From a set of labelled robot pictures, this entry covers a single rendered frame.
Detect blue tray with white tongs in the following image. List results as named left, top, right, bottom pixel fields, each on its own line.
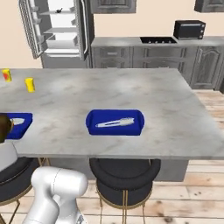
left=85, top=108, right=145, bottom=137

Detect plain yellow bottle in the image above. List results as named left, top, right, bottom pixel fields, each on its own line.
left=24, top=77, right=36, bottom=94

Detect grey fridge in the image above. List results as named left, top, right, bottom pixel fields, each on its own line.
left=34, top=0, right=95, bottom=70

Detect fridge door handle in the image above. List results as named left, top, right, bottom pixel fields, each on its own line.
left=80, top=0, right=89, bottom=57

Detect fridge door with handle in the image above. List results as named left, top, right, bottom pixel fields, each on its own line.
left=73, top=0, right=95, bottom=61

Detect black round stool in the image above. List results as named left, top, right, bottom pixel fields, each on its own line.
left=0, top=157, right=51, bottom=224
left=88, top=157, right=162, bottom=224

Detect blue tray with white utensil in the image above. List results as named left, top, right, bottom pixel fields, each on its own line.
left=3, top=112, right=33, bottom=140

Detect yellow bottle with red label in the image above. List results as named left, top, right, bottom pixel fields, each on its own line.
left=1, top=68, right=13, bottom=83

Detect white utensil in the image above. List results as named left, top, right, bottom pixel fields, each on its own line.
left=10, top=117, right=26, bottom=126

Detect grey base cupboard run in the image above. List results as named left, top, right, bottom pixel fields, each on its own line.
left=90, top=36, right=224, bottom=90

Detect fridge door with shelves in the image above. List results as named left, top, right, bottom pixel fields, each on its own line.
left=17, top=0, right=50, bottom=60

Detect grey wall cupboard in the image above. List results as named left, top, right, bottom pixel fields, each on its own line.
left=89, top=0, right=137, bottom=15
left=193, top=0, right=224, bottom=14

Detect black hob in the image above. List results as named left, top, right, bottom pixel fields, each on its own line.
left=139, top=36, right=179, bottom=45

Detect white tongs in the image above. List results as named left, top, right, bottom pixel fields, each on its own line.
left=94, top=116, right=136, bottom=129

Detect black toaster oven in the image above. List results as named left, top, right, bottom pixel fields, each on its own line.
left=172, top=19, right=207, bottom=41

